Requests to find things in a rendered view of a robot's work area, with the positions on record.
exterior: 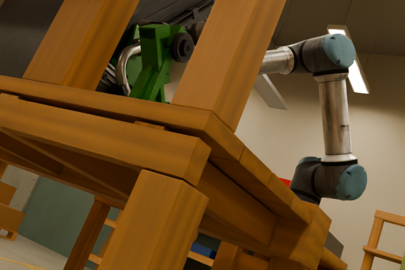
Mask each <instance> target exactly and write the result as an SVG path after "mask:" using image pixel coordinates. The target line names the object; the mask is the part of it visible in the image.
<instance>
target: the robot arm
mask: <svg viewBox="0 0 405 270"><path fill-rule="evenodd" d="M206 21H207V18H205V19H204V21H201V22H198V23H195V24H192V26H191V28H190V29H188V26H187V24H185V25H181V26H182V27H183V28H184V29H185V30H186V31H187V33H188V34H190V36H191V37H192V40H193V44H194V45H195V46H196V44H197V42H198V39H199V37H200V35H201V33H202V30H203V28H204V25H205V24H206ZM136 23H137V24H138V26H140V27H142V26H145V25H151V24H163V25H168V24H167V23H166V22H161V21H151V20H141V21H138V22H136ZM355 60H356V50H355V48H354V45H353V43H352V41H351V40H350V39H349V38H348V37H347V36H346V35H344V34H342V33H334V34H326V35H324V36H320V37H315V38H312V39H308V40H304V41H302V42H298V43H295V44H293V45H289V46H281V47H279V48H278V49H277V50H274V51H267V52H266V54H265V57H264V59H263V62H262V65H261V67H260V69H259V73H258V74H257V75H263V74H272V73H277V72H279V73H281V74H284V75H285V74H312V73H313V78H314V79H315V80H316V81H317V82H318V84H319V97H320V104H321V117H322V129H323V136H324V149H325V155H324V156H323V158H317V157H313V156H308V157H303V158H302V159H301V160H300V161H299V162H298V165H297V166H296V168H295V173H294V176H293V178H292V181H291V184H290V186H289V188H290V190H291V191H292V192H294V193H295V195H296V196H297V197H298V198H299V199H300V200H302V201H305V202H308V203H312V204H316V205H318V206H319V205H320V202H321V199H322V198H331V199H339V200H341V201H346V200H348V201H353V200H355V199H358V198H359V197H360V196H361V195H362V194H363V192H364V191H365V188H366V185H367V174H366V171H365V170H364V167H363V166H361V165H358V161H357V157H356V156H355V155H354V154H353V153H352V149H351V136H350V123H349V116H348V103H347V91H346V84H345V79H346V77H347V76H349V74H350V70H349V68H350V67H351V66H352V65H353V64H354V61H355Z"/></svg>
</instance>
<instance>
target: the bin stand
mask: <svg viewBox="0 0 405 270"><path fill-rule="evenodd" d="M94 200H95V201H94V203H93V206H92V208H91V210H90V212H89V214H88V216H87V219H86V221H85V223H84V225H83V227H82V229H81V232H80V234H79V236H78V238H77V241H76V243H75V245H74V247H73V249H72V251H71V254H70V256H69V258H68V260H67V262H66V264H65V266H64V269H63V270H83V269H84V267H85V265H86V262H87V260H88V258H89V256H90V253H91V251H92V249H93V246H94V244H95V242H96V240H97V238H98V235H99V233H100V231H101V229H102V226H103V224H104V222H105V219H106V217H107V215H108V213H109V211H110V209H111V206H112V207H114V208H117V209H119V210H123V211H124V208H125V206H123V205H121V204H118V203H116V202H113V201H110V200H107V199H104V198H101V197H99V196H95V197H94ZM197 236H198V232H196V235H195V237H194V239H193V240H194V241H196V238H197Z"/></svg>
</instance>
